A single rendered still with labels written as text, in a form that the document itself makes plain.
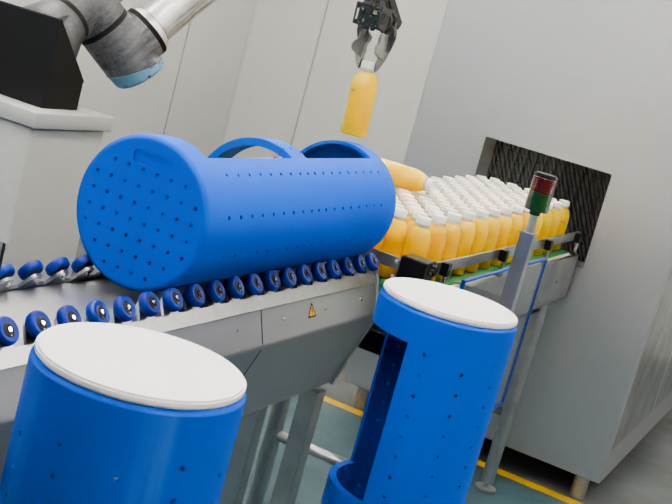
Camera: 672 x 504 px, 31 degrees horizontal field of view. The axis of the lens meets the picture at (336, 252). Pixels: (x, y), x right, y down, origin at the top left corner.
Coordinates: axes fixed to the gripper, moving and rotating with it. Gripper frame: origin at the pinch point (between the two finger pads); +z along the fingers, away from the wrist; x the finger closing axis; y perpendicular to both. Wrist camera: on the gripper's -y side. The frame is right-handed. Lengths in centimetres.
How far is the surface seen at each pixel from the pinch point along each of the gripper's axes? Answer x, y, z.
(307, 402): 8, 6, 83
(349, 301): 14, 10, 55
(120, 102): -289, -296, 56
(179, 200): 13, 89, 30
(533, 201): 37, -38, 24
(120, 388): 51, 151, 43
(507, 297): 36, -40, 51
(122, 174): 0, 89, 29
